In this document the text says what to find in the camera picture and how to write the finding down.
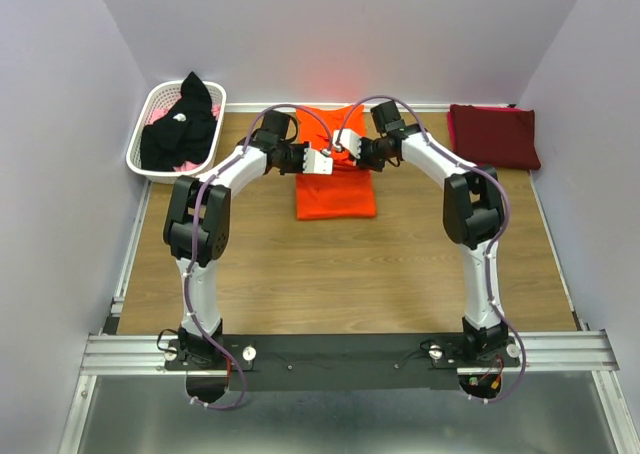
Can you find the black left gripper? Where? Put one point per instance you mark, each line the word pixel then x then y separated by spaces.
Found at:
pixel 299 167

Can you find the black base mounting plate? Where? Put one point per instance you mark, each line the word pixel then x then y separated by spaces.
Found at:
pixel 333 362

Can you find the white plastic laundry basket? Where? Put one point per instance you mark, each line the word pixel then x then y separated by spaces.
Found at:
pixel 163 96

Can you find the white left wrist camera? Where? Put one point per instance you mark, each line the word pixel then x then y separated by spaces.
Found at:
pixel 316 163

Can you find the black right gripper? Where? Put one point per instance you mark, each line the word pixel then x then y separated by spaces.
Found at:
pixel 362 163

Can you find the black t shirt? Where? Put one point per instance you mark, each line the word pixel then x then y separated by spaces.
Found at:
pixel 193 91

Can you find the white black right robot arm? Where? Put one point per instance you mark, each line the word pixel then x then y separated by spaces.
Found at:
pixel 475 216

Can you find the orange t shirt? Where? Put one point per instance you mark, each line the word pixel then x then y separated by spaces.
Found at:
pixel 348 191

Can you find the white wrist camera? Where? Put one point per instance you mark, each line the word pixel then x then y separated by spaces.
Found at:
pixel 316 163
pixel 347 140

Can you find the aluminium extrusion rail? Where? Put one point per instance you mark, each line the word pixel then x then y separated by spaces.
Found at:
pixel 545 352

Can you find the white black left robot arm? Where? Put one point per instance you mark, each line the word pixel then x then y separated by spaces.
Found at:
pixel 197 229

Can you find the folded maroon t shirt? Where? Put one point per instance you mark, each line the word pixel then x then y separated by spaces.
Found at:
pixel 527 155

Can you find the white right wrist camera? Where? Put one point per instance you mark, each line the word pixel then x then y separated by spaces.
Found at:
pixel 347 140

